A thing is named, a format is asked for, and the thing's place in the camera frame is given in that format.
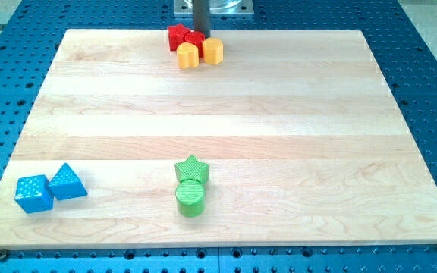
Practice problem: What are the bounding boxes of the wooden board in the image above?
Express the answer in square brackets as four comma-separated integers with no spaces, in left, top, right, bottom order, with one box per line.
[0,30,437,249]

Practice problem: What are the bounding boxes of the green star block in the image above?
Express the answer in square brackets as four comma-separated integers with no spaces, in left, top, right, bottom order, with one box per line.
[174,155,209,184]

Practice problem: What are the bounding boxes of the green cylinder block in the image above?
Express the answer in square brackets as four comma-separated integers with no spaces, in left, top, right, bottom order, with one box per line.
[175,180,206,218]

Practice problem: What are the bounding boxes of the yellow heart block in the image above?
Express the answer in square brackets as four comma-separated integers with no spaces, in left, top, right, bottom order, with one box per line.
[176,42,200,69]

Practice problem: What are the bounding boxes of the yellow hexagon block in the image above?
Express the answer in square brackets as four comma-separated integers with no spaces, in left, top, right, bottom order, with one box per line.
[202,37,224,65]

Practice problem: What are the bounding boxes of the red round block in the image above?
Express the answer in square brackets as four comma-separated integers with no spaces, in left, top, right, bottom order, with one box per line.
[184,31,206,58]

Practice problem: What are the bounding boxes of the red star block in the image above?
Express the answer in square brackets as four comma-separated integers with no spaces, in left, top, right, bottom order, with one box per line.
[167,24,191,52]

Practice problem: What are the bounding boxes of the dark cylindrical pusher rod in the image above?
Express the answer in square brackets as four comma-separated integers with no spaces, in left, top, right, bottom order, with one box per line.
[193,0,212,38]

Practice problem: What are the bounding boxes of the blue triangle block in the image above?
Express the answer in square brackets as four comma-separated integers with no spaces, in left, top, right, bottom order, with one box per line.
[49,163,87,201]

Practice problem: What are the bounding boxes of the blue cube block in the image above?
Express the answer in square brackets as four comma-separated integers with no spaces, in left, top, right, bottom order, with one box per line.
[14,175,54,214]

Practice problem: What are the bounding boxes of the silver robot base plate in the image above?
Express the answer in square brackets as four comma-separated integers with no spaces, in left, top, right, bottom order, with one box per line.
[172,0,255,17]

